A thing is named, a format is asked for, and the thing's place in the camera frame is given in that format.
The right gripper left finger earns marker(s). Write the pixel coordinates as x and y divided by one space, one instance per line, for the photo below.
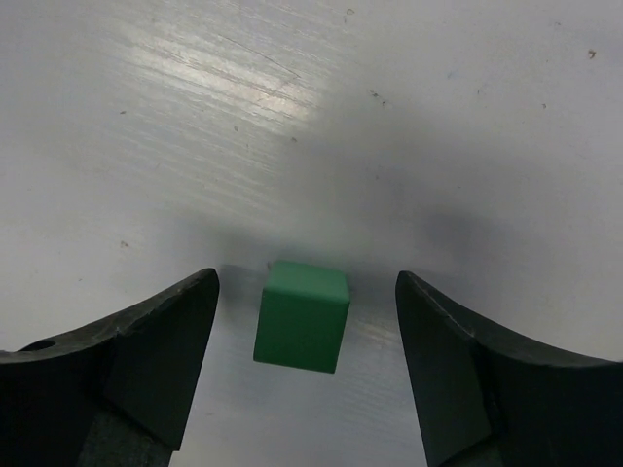
115 392

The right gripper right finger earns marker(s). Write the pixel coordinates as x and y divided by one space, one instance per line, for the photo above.
488 396

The small green cube block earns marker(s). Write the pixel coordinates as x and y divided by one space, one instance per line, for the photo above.
302 317

